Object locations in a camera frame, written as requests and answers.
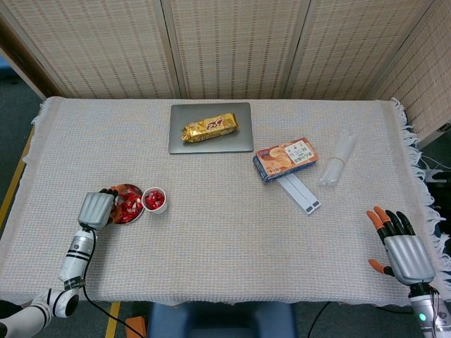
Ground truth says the brown wooden post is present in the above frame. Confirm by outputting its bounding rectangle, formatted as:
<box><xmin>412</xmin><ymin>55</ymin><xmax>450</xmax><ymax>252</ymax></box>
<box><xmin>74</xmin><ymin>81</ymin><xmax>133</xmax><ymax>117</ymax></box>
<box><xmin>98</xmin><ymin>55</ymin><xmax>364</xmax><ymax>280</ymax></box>
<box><xmin>0</xmin><ymin>15</ymin><xmax>66</xmax><ymax>99</ymax></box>

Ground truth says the grey metal tray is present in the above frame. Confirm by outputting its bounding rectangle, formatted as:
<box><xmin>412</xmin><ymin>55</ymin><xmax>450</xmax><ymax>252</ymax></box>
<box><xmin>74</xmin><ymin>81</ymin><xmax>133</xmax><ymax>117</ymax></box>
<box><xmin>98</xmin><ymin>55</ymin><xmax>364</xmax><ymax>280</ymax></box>
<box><xmin>168</xmin><ymin>102</ymin><xmax>255</xmax><ymax>155</ymax></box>

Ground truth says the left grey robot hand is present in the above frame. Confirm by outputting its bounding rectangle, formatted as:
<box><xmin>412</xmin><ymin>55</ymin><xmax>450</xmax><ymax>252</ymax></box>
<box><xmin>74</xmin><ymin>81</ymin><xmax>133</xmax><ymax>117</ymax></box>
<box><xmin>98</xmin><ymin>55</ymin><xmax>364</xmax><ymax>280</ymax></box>
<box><xmin>77</xmin><ymin>188</ymin><xmax>121</xmax><ymax>232</ymax></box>

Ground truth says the gold biscuit packet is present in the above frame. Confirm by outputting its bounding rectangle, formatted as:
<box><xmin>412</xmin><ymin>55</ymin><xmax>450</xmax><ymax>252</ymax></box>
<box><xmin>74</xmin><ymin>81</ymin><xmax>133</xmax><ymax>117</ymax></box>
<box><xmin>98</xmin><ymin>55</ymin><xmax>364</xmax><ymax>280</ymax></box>
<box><xmin>180</xmin><ymin>112</ymin><xmax>240</xmax><ymax>144</ymax></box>

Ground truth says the orange blue cracker box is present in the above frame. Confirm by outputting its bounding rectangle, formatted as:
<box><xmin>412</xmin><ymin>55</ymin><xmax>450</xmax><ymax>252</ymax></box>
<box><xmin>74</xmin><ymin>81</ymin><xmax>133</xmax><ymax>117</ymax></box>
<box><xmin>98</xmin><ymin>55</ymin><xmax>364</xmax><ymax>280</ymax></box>
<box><xmin>252</xmin><ymin>137</ymin><xmax>321</xmax><ymax>183</ymax></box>

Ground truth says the black floor cable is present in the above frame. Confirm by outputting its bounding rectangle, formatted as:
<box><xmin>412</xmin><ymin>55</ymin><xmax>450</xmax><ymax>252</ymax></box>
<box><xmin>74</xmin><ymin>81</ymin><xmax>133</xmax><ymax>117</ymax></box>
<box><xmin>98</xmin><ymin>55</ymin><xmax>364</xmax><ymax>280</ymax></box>
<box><xmin>308</xmin><ymin>301</ymin><xmax>332</xmax><ymax>338</ymax></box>

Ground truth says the blue chair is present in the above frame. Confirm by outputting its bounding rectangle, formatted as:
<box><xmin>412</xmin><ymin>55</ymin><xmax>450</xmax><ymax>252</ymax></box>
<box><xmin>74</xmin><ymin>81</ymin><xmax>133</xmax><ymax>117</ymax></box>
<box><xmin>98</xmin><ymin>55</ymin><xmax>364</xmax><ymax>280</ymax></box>
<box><xmin>146</xmin><ymin>301</ymin><xmax>299</xmax><ymax>338</ymax></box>

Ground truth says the shiny metal bowl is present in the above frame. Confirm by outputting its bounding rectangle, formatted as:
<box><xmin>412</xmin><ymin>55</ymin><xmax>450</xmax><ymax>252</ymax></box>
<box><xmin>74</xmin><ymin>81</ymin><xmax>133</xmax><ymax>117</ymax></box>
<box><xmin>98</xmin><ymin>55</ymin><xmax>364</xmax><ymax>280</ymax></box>
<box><xmin>107</xmin><ymin>182</ymin><xmax>144</xmax><ymax>225</ymax></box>

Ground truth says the woven folding screen panel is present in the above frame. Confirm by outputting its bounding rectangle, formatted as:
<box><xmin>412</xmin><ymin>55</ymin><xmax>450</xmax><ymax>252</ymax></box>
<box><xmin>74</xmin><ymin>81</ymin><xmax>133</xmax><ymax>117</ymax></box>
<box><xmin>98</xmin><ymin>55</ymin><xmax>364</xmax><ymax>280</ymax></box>
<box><xmin>161</xmin><ymin>0</ymin><xmax>313</xmax><ymax>101</ymax></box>
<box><xmin>369</xmin><ymin>0</ymin><xmax>451</xmax><ymax>149</ymax></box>
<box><xmin>0</xmin><ymin>0</ymin><xmax>177</xmax><ymax>100</ymax></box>
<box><xmin>285</xmin><ymin>0</ymin><xmax>436</xmax><ymax>101</ymax></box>

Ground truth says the white paper cup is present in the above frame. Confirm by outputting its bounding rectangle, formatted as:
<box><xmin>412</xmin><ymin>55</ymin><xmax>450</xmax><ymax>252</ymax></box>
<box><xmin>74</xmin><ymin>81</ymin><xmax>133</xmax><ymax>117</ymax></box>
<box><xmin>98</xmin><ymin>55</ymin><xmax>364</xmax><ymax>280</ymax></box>
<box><xmin>141</xmin><ymin>187</ymin><xmax>168</xmax><ymax>215</ymax></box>

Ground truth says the beige woven tablecloth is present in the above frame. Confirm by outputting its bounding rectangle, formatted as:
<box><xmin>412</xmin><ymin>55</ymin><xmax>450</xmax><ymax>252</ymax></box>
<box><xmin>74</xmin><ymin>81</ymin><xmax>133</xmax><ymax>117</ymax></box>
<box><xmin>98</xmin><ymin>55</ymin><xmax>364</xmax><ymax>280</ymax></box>
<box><xmin>0</xmin><ymin>96</ymin><xmax>451</xmax><ymax>307</ymax></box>

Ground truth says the clear plastic bottle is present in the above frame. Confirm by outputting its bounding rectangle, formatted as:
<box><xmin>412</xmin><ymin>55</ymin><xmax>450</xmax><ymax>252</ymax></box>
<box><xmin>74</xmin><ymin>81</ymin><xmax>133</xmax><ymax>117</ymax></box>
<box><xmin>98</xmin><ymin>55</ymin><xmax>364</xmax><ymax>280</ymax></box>
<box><xmin>319</xmin><ymin>129</ymin><xmax>356</xmax><ymax>187</ymax></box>

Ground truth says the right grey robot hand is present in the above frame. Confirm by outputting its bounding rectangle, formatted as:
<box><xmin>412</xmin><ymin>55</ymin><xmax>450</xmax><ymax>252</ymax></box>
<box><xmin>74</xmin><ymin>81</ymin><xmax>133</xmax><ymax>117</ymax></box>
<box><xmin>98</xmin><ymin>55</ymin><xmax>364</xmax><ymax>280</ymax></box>
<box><xmin>366</xmin><ymin>206</ymin><xmax>435</xmax><ymax>285</ymax></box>

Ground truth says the white folded laptop stand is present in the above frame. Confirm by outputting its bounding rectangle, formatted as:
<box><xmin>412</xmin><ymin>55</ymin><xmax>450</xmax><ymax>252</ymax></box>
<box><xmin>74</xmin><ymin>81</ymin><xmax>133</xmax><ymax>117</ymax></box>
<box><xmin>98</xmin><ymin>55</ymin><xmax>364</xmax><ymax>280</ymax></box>
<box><xmin>278</xmin><ymin>172</ymin><xmax>322</xmax><ymax>215</ymax></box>

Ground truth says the white power cable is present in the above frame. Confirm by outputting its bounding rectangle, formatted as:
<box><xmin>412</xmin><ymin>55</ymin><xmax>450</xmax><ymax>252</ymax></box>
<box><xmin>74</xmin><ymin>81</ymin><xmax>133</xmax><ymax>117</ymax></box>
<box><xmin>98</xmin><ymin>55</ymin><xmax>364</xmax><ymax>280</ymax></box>
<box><xmin>419</xmin><ymin>154</ymin><xmax>445</xmax><ymax>177</ymax></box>

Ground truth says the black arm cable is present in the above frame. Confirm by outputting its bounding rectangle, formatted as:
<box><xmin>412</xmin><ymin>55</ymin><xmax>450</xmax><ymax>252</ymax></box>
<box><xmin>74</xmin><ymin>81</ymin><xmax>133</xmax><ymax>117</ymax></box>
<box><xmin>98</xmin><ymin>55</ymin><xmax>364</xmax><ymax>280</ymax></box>
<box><xmin>81</xmin><ymin>228</ymin><xmax>142</xmax><ymax>338</ymax></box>

